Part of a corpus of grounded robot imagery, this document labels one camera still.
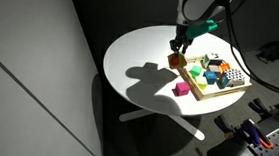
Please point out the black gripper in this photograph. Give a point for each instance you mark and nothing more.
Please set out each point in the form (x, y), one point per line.
(182, 33)

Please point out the multicolour plush square orange circle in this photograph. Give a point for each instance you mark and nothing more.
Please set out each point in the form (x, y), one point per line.
(176, 61)

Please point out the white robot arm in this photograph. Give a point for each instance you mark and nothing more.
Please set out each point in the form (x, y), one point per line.
(195, 5)

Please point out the shallow wooden box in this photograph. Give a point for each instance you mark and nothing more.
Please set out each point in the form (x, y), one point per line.
(208, 93)

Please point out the small green cube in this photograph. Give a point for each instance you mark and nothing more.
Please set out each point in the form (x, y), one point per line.
(196, 71)

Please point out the black white striped cube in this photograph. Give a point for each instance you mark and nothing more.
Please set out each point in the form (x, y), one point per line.
(211, 57)

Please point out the grey cube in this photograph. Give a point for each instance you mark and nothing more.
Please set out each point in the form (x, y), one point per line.
(213, 69)

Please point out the yellow-green cube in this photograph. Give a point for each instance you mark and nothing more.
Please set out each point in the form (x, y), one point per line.
(201, 81)

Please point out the magenta cube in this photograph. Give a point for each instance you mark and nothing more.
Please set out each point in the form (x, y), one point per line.
(182, 88)

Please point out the blue cube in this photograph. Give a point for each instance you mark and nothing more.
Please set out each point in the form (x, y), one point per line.
(210, 77)

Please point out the orange cube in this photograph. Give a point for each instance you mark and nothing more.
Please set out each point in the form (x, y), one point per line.
(225, 66)

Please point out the large black white patterned cube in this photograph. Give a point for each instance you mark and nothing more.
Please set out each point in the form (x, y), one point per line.
(236, 76)

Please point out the white table base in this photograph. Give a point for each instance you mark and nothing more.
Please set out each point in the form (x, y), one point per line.
(189, 126)

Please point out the dark floor device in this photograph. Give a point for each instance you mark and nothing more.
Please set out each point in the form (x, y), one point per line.
(277, 50)

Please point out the purple black spring clamp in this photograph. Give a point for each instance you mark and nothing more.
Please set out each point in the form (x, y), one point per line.
(252, 133)
(261, 106)

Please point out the grey partition board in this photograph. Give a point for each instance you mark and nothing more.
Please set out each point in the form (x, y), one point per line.
(30, 62)

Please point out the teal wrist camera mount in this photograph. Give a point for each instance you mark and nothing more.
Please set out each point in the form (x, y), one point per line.
(200, 29)

